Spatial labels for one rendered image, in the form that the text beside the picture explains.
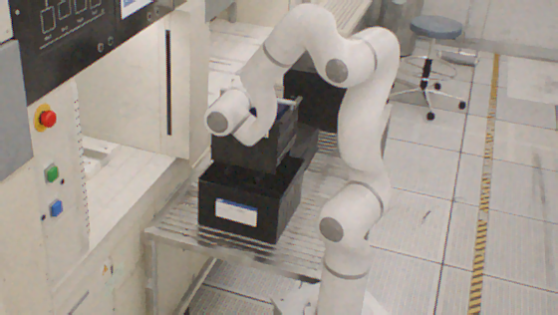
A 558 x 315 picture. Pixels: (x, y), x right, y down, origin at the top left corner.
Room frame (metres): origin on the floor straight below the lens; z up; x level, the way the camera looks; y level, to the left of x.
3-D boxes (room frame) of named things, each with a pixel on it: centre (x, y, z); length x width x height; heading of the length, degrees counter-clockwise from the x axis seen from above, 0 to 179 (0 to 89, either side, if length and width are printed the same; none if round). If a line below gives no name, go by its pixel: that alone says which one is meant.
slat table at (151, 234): (2.19, -0.24, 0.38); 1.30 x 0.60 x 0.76; 160
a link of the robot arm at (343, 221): (1.31, -0.30, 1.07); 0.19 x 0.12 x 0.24; 142
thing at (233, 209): (1.81, -0.09, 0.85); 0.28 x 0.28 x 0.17; 68
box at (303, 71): (2.57, -0.39, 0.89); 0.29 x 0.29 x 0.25; 74
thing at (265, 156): (1.81, -0.08, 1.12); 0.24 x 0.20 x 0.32; 69
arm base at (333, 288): (1.33, -0.32, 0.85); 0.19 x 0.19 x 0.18
